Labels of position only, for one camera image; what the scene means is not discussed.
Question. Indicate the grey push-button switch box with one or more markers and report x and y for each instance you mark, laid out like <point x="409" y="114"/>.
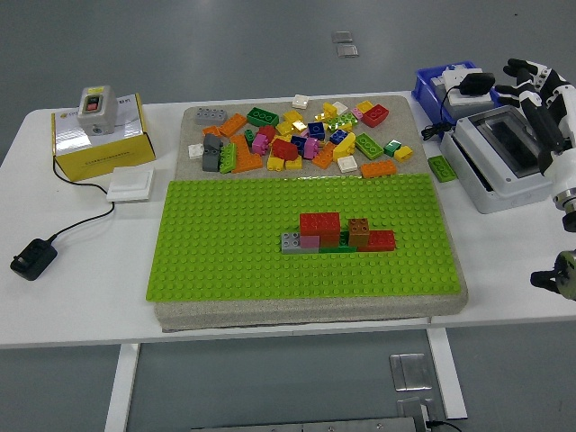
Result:
<point x="96" y="111"/>

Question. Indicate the robot right hand white shell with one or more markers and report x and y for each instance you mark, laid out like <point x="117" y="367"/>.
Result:
<point x="562" y="173"/>

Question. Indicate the blue brick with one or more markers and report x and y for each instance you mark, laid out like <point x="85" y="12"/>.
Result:
<point x="298" y="142"/>
<point x="338" y="137"/>
<point x="316" y="130"/>

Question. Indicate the large yellow slope brick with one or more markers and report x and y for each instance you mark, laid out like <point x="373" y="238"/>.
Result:
<point x="344" y="148"/>

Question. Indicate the small teal green brick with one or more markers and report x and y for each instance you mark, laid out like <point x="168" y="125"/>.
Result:
<point x="392" y="149"/>

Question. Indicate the green studded baseplate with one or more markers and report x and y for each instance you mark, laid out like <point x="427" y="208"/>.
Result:
<point x="225" y="256"/>

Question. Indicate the brown two-by-two brick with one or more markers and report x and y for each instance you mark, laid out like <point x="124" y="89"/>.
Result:
<point x="358" y="233"/>

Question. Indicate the small orange brick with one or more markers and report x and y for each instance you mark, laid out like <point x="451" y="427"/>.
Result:
<point x="211" y="131"/>

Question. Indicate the grey distribution box with window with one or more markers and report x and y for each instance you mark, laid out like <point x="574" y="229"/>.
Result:
<point x="490" y="148"/>

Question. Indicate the grey plastic module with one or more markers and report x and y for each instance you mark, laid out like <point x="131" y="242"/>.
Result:
<point x="439" y="84"/>

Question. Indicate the small red brick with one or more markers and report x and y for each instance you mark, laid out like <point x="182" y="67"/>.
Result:
<point x="267" y="132"/>

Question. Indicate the grey two-by-four brick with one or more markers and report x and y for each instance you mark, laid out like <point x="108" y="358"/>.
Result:
<point x="291" y="243"/>
<point x="210" y="116"/>

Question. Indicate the grey slope brick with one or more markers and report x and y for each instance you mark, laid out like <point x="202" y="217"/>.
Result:
<point x="212" y="142"/>

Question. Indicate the red slope brick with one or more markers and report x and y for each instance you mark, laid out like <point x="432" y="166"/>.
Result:
<point x="284" y="150"/>

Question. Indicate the lime green long brick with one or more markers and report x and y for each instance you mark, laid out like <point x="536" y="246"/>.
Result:
<point x="341" y="123"/>
<point x="227" y="159"/>

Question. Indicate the pink two-by-two brick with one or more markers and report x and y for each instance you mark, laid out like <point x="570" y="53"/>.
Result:
<point x="259" y="144"/>
<point x="309" y="242"/>
<point x="310" y="149"/>

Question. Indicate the large orange plate brick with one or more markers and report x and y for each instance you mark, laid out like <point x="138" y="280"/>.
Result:
<point x="245" y="160"/>

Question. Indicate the small pink brick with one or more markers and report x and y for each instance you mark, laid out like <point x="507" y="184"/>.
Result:
<point x="356" y="114"/>

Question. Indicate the small metal floor plate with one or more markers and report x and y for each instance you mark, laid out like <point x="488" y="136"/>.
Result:
<point x="348" y="51"/>
<point x="342" y="37"/>

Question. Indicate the white circuit breaker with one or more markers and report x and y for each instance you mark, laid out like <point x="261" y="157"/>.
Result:
<point x="459" y="71"/>

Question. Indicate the white table leg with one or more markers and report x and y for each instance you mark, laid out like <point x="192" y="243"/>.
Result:
<point x="122" y="389"/>
<point x="447" y="375"/>

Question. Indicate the orange two-by-four brick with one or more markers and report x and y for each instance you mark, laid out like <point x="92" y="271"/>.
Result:
<point x="379" y="169"/>
<point x="232" y="124"/>

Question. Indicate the green flat brick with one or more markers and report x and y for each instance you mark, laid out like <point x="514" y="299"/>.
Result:
<point x="337" y="249"/>

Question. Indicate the blue plastic bin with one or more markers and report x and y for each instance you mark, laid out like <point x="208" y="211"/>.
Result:
<point x="423" y="85"/>

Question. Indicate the white wall switch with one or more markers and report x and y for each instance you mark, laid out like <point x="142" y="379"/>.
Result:
<point x="130" y="185"/>

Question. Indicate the grey metal bar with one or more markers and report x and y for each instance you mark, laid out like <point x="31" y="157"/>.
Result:
<point x="306" y="425"/>

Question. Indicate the red two-by-two brick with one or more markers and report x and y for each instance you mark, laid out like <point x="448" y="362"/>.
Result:
<point x="330" y="241"/>

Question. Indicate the black plug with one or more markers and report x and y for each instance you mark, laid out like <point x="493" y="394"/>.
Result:
<point x="478" y="83"/>

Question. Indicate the dark green two-by-three brick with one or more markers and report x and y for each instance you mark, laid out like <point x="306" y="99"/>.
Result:
<point x="262" y="117"/>

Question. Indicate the grey-brown foam mat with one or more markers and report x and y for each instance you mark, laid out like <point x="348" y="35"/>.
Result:
<point x="270" y="315"/>

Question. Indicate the small yellow brick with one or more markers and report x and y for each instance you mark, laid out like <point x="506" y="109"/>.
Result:
<point x="329" y="110"/>
<point x="320" y="119"/>
<point x="403" y="155"/>
<point x="299" y="126"/>

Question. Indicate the small dark green brick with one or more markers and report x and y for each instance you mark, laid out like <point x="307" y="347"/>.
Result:
<point x="344" y="239"/>
<point x="249" y="137"/>

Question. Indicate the white socket plate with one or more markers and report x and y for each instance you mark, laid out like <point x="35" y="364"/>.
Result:
<point x="477" y="100"/>

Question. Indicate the black power adapter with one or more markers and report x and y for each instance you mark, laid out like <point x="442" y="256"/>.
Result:
<point x="33" y="260"/>

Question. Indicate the white square tile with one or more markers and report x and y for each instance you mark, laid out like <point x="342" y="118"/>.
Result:
<point x="347" y="164"/>
<point x="300" y="101"/>
<point x="341" y="107"/>
<point x="195" y="150"/>

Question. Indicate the yellow cardboard box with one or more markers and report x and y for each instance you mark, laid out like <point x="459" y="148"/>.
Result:
<point x="105" y="157"/>

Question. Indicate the red two-by-three brick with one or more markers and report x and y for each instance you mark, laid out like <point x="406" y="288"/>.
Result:
<point x="375" y="116"/>

